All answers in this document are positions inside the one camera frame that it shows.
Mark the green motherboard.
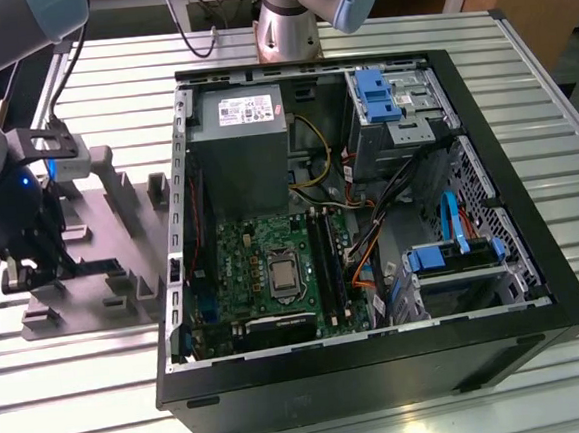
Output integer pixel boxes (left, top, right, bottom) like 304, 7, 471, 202
183, 203, 381, 358

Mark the metal drive cage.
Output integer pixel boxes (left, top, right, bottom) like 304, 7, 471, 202
341, 60, 464, 183

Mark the blue SATA cable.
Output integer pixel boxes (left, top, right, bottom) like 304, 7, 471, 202
439, 190, 470, 255

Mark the blue plastic drive latch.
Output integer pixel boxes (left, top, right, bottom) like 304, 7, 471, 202
351, 66, 404, 126

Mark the black cable bundle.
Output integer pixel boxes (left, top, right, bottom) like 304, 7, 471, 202
361, 135, 472, 231

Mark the RAM slot with white clips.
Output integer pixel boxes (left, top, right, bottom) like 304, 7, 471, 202
309, 205, 339, 325
323, 205, 354, 324

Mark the black open PC case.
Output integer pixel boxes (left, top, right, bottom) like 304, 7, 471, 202
130, 37, 579, 433

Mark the grey parts rack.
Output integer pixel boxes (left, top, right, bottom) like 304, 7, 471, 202
6, 139, 182, 344

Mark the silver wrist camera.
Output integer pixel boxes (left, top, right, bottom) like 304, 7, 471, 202
54, 133, 92, 181

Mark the blue expansion slot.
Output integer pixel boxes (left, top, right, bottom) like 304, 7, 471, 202
196, 281, 220, 326

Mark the black camera bracket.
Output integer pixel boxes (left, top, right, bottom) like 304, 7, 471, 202
9, 122, 89, 167

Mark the metal socket cover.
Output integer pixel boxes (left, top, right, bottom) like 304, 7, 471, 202
264, 249, 305, 302

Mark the yellow black wire bundle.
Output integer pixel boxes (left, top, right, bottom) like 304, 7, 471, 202
284, 111, 337, 192

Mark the RAM slot with black clips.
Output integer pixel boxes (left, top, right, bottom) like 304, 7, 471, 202
316, 206, 345, 323
304, 206, 332, 325

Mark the hard disk in blue carrier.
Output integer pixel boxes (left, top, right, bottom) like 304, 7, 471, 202
404, 237, 507, 282

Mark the silver CPU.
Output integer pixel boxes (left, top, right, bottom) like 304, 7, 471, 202
270, 261, 296, 288

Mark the black camera cable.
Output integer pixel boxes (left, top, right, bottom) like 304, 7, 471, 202
39, 21, 98, 134

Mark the black graphics card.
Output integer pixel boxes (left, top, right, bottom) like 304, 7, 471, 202
189, 308, 321, 359

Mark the grey power supply unit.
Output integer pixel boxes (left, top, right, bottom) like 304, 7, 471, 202
181, 81, 298, 224

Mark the wooden cabinet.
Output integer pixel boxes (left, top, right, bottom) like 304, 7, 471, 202
460, 0, 579, 81

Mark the orange SATA cable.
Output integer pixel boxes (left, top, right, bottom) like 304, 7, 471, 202
347, 249, 377, 293

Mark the metal disk bay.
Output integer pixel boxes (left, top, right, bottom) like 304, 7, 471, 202
403, 255, 552, 327

